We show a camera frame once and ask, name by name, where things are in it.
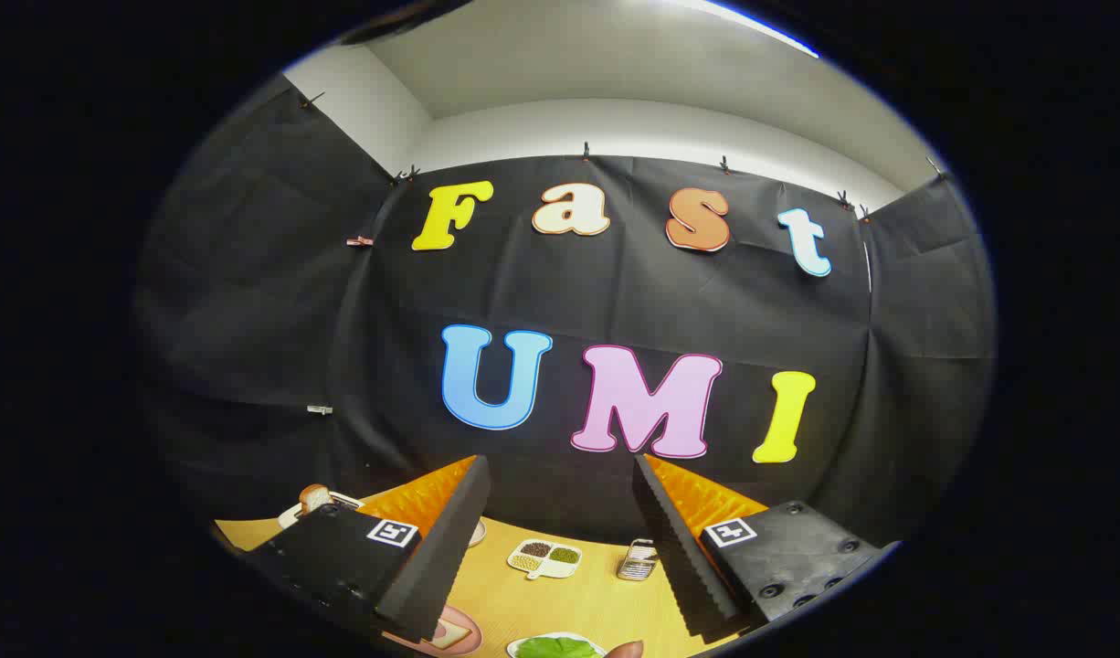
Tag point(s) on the white toaster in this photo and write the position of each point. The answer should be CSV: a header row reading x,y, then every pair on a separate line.
x,y
345,500

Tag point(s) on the pink round plate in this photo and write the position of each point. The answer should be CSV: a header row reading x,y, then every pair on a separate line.
x,y
470,640

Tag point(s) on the white divided dish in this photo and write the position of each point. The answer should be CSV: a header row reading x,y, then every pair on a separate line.
x,y
560,568

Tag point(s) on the copper clip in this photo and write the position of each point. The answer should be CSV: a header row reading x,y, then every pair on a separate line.
x,y
360,241

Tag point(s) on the green beans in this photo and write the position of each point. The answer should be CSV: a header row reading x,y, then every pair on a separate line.
x,y
565,555

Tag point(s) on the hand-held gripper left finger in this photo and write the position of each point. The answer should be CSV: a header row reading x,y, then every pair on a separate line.
x,y
446,548

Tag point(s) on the black backdrop cloth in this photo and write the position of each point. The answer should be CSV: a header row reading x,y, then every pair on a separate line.
x,y
615,302

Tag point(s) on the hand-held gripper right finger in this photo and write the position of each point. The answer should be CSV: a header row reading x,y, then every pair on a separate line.
x,y
674,557

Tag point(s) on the dark brown beans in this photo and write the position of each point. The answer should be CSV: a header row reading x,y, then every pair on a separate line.
x,y
535,549

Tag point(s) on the white bread slice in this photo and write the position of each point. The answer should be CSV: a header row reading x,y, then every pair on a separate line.
x,y
443,632
313,498

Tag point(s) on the yellow beans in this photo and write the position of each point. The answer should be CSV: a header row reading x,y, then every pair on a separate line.
x,y
524,562

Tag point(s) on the beige oval plate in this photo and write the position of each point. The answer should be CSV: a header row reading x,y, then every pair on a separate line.
x,y
478,533

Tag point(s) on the green lettuce leaf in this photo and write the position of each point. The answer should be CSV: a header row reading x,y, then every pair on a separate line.
x,y
555,648

